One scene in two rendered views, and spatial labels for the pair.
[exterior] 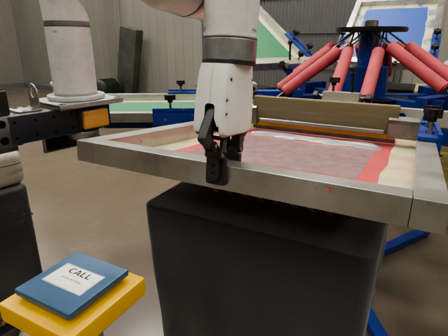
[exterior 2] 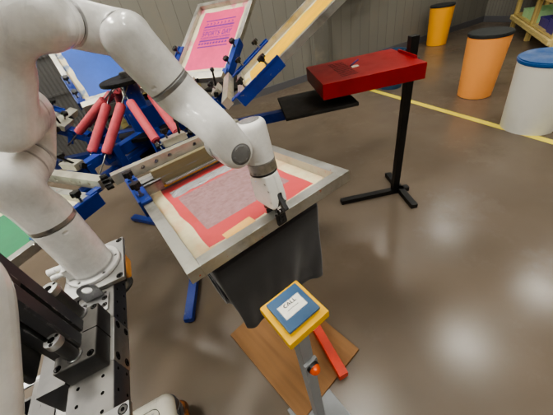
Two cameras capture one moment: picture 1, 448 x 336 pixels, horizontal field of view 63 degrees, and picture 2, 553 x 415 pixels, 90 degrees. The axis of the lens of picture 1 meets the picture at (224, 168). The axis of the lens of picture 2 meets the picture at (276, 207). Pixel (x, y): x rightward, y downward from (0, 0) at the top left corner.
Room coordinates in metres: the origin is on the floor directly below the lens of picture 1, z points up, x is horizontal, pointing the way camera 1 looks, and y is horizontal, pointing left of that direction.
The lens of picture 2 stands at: (0.18, 0.51, 1.61)
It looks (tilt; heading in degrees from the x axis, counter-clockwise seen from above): 39 degrees down; 303
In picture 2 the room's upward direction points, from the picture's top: 13 degrees counter-clockwise
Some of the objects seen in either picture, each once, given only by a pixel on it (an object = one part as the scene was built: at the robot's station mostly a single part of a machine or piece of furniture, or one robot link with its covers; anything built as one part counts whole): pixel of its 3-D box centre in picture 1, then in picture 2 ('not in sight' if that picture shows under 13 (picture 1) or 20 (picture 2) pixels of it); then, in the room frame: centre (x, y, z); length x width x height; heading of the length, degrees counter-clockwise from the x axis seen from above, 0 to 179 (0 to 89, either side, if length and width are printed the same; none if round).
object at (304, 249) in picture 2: (243, 321); (279, 272); (0.59, -0.04, 0.74); 0.45 x 0.03 x 0.43; 62
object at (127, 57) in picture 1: (112, 69); not in sight; (7.02, 2.08, 0.76); 0.91 x 0.90 x 1.53; 141
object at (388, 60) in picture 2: not in sight; (360, 72); (0.57, -1.42, 1.06); 0.61 x 0.46 x 0.12; 32
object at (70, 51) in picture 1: (69, 63); (68, 249); (0.87, 0.35, 1.21); 0.16 x 0.13 x 0.15; 51
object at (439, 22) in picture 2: not in sight; (439, 25); (0.13, -6.85, 0.34); 0.45 x 0.43 x 0.69; 141
